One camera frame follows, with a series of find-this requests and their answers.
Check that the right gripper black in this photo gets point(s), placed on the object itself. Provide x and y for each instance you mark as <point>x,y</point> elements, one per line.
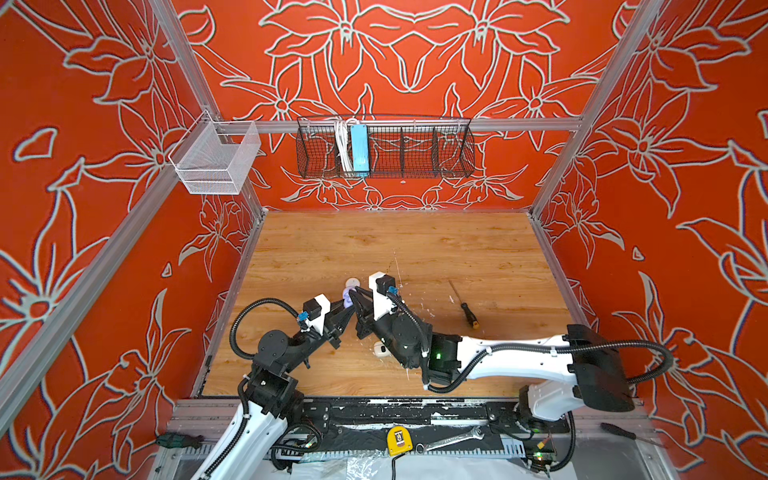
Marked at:
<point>366,317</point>

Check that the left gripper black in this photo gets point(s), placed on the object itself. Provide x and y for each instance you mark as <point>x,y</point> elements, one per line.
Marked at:
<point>335,327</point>

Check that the purple round case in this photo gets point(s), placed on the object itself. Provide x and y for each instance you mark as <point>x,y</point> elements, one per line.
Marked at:
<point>346,296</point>

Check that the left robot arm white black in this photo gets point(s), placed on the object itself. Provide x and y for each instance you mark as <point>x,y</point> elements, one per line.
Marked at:
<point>269,420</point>

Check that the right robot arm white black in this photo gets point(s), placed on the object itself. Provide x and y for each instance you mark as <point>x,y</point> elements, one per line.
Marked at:
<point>574,370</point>

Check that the small white open case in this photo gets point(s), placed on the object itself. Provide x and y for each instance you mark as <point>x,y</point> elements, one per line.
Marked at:
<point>380,350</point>

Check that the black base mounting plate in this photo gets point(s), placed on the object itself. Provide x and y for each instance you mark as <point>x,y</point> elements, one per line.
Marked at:
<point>358,423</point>

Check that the yellow black screwdriver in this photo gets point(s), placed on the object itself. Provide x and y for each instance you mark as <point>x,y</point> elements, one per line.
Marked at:
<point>471,318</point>

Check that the yellow tape measure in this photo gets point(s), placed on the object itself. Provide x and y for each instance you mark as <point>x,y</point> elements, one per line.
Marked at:
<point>399,441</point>

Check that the silver wrench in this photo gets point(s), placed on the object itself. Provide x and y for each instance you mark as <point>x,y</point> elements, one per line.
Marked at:
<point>475,433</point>

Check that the light blue box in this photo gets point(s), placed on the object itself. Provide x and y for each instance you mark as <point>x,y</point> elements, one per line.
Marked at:
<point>360,149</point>

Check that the clear plastic bin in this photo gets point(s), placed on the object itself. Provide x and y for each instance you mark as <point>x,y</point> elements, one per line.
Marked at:
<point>208,162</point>

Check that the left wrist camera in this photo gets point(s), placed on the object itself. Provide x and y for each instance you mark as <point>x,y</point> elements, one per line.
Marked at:
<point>312,317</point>

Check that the black wire basket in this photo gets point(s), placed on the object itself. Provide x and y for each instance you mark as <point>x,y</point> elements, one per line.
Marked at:
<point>400,147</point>

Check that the green handled tool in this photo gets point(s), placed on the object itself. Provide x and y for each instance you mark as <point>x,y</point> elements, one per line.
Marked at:
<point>172,440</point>

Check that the black screwdriver on frame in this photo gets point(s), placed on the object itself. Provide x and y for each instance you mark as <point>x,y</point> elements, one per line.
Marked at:
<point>621,432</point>

